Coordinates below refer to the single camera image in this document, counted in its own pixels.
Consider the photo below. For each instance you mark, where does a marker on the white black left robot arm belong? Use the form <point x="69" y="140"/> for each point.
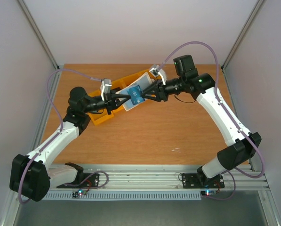
<point x="31" y="175"/>

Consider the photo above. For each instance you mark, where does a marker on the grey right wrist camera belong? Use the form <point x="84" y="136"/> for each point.
<point x="156" y="71"/>

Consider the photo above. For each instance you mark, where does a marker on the aluminium front rail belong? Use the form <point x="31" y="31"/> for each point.
<point x="139" y="177"/>

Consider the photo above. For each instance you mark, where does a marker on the right side aluminium rail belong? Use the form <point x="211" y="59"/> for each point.
<point x="243" y="89"/>

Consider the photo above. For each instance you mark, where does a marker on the left small circuit board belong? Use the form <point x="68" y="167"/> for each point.
<point x="78" y="194"/>

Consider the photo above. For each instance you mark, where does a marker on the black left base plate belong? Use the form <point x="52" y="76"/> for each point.
<point x="92" y="181"/>

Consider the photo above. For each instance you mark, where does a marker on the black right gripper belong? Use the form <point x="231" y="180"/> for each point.
<point x="162" y="91"/>

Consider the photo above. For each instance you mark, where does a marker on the right small circuit board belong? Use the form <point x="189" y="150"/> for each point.
<point x="209" y="192"/>

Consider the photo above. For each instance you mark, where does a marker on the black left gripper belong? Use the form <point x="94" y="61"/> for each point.
<point x="110" y="101"/>

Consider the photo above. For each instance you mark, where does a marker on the right rear aluminium frame post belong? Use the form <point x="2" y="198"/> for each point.
<point x="244" y="30"/>

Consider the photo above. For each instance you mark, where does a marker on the aluminium frame post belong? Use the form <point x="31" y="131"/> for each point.
<point x="37" y="32"/>
<point x="244" y="30"/>

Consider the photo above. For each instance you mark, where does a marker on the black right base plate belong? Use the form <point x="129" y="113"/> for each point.
<point x="191" y="181"/>

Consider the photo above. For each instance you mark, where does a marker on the left rear aluminium frame post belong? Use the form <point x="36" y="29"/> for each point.
<point x="37" y="32"/>

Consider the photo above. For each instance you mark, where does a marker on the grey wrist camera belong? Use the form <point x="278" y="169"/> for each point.
<point x="105" y="88"/>
<point x="156" y="71"/>

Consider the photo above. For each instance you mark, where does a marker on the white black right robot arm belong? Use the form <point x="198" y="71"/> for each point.
<point x="241" y="143"/>

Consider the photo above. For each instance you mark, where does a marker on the grey slotted cable duct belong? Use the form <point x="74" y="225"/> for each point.
<point x="126" y="196"/>

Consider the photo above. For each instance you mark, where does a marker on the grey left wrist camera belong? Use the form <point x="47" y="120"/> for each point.
<point x="105" y="88"/>

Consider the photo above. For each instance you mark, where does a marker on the left side aluminium rail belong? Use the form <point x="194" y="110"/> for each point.
<point x="51" y="85"/>

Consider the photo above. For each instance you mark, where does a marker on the aluminium rail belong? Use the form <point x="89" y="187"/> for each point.
<point x="243" y="89"/>
<point x="139" y="177"/>
<point x="51" y="85"/>

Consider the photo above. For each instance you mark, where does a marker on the small circuit board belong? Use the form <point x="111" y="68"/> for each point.
<point x="209" y="192"/>
<point x="78" y="194"/>

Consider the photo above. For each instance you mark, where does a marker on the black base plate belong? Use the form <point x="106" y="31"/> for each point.
<point x="191" y="181"/>
<point x="92" y="181"/>

